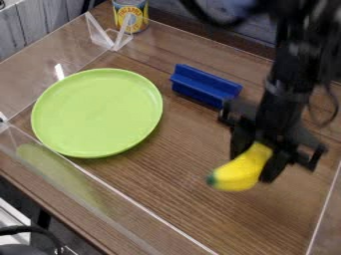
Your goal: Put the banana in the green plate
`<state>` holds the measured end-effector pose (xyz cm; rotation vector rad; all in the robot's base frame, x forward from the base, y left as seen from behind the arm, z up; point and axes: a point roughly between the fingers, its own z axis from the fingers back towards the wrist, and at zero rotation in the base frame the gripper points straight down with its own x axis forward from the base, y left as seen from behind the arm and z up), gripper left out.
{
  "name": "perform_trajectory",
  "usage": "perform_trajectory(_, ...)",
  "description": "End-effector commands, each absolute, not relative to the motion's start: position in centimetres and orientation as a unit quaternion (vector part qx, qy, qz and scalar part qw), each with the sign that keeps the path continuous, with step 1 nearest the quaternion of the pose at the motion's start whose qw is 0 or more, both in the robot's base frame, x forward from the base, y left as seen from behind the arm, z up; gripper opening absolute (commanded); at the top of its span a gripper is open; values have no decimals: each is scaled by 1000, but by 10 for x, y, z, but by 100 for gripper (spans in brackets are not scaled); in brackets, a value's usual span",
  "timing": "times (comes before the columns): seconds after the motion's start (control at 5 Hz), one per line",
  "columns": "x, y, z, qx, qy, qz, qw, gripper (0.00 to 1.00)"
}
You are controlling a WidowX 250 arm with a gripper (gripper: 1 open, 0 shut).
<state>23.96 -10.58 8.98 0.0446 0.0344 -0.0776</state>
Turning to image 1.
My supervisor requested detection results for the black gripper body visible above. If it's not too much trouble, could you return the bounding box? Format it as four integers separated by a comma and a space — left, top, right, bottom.
219, 96, 328, 171

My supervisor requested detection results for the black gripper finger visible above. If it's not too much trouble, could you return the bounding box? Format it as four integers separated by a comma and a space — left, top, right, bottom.
231, 125, 256, 159
260, 148, 293, 183

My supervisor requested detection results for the yellow toy banana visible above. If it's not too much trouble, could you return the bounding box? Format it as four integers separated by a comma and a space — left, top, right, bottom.
207, 142, 273, 191

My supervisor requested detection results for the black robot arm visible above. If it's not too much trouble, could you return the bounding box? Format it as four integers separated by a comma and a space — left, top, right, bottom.
180, 0, 341, 182

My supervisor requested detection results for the green plate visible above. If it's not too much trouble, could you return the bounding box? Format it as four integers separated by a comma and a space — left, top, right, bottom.
31, 69, 164, 158

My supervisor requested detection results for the blue plastic block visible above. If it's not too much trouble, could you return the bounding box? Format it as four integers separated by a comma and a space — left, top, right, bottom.
170, 64, 243, 110

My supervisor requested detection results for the yellow blue tin can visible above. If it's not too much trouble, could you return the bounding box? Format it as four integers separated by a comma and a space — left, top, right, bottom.
113, 0, 150, 34

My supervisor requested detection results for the clear acrylic corner bracket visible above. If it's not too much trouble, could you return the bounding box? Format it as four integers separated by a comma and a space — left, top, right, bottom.
85, 12, 134, 52

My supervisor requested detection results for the clear acrylic tray wall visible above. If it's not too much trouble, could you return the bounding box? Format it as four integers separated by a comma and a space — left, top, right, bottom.
0, 115, 217, 255

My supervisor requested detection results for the black cable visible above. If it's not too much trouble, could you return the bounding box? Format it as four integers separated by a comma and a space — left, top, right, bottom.
0, 225, 66, 255

